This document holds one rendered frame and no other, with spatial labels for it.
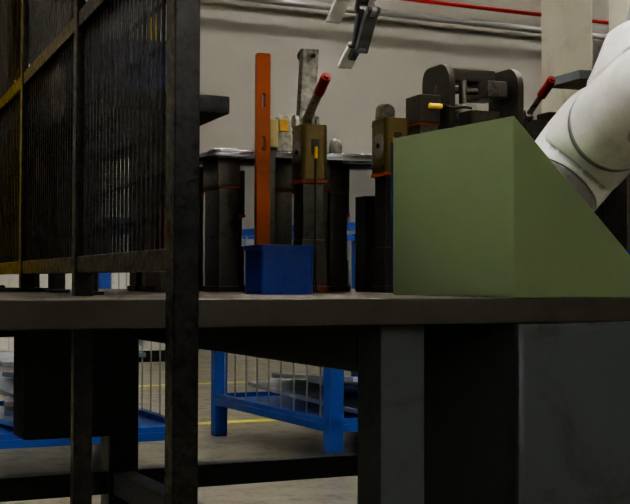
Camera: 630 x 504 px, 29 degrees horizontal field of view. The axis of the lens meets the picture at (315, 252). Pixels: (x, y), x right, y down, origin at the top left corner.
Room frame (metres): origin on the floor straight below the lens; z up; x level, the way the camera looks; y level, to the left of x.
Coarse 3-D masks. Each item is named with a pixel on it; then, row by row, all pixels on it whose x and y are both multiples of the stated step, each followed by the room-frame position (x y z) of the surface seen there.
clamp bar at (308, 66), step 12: (300, 60) 2.61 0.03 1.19; (312, 60) 2.60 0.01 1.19; (300, 72) 2.61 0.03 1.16; (312, 72) 2.61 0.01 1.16; (300, 84) 2.61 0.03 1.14; (312, 84) 2.61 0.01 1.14; (300, 96) 2.61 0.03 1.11; (300, 108) 2.61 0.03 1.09; (300, 120) 2.61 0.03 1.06; (312, 120) 2.62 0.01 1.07
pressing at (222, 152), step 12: (204, 156) 2.74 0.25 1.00; (216, 156) 2.73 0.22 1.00; (228, 156) 2.73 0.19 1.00; (240, 156) 2.73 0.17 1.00; (252, 156) 2.62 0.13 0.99; (276, 156) 2.64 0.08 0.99; (288, 156) 2.65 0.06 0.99; (336, 156) 2.69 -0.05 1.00; (348, 156) 2.70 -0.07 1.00; (360, 156) 2.71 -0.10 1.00; (360, 168) 2.94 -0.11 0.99
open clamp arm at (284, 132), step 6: (282, 114) 2.93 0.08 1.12; (282, 120) 2.92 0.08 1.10; (288, 120) 2.94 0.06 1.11; (282, 126) 2.92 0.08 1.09; (288, 126) 2.93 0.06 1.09; (282, 132) 2.92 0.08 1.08; (288, 132) 2.93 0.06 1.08; (282, 138) 2.92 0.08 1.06; (288, 138) 2.93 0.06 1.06; (282, 144) 2.92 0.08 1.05; (288, 144) 2.92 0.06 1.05; (276, 150) 2.92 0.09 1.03; (288, 150) 2.92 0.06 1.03
